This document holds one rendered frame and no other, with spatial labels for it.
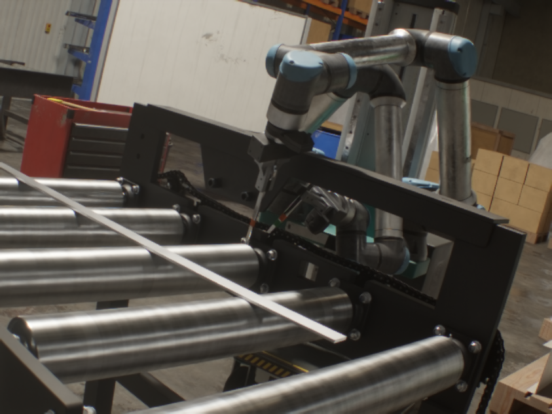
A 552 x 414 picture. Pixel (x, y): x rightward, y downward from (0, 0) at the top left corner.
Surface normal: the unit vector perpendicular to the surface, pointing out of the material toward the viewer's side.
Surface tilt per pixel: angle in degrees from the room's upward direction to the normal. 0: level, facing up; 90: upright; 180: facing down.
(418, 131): 90
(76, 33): 90
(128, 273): 70
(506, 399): 90
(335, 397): 48
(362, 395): 59
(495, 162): 90
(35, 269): 53
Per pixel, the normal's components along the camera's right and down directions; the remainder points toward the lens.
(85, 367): 0.70, 0.34
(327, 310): 0.71, -0.33
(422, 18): -0.51, 0.04
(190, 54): 0.37, 0.26
